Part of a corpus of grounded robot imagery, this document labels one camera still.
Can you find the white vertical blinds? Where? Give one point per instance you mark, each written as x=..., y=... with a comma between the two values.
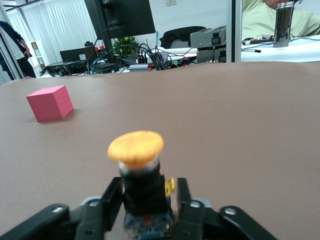
x=62, y=25

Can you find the person in dark jacket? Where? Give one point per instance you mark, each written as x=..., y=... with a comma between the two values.
x=25, y=66

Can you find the green potted plant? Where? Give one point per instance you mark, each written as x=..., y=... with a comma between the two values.
x=126, y=45

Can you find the black jacket bundle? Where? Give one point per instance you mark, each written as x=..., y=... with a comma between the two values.
x=180, y=33

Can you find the pink foam cube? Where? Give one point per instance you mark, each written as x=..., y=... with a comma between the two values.
x=50, y=105

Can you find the steel thermos flask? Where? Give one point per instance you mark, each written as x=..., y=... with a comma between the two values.
x=282, y=25

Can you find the grey electronics box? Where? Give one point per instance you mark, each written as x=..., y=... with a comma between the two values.
x=202, y=37

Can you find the metal frame post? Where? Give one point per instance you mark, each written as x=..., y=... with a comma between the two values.
x=233, y=30

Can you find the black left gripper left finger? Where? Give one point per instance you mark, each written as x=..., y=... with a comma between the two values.
x=95, y=215

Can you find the person in pale green shirt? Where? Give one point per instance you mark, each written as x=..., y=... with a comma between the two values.
x=257, y=22

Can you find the white desk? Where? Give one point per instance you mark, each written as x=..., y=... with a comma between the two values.
x=287, y=53

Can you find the orange cap push button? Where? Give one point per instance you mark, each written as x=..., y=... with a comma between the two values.
x=136, y=147

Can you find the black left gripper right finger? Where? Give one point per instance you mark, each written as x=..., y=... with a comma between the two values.
x=197, y=220

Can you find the black computer monitor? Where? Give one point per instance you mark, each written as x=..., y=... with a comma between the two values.
x=125, y=17

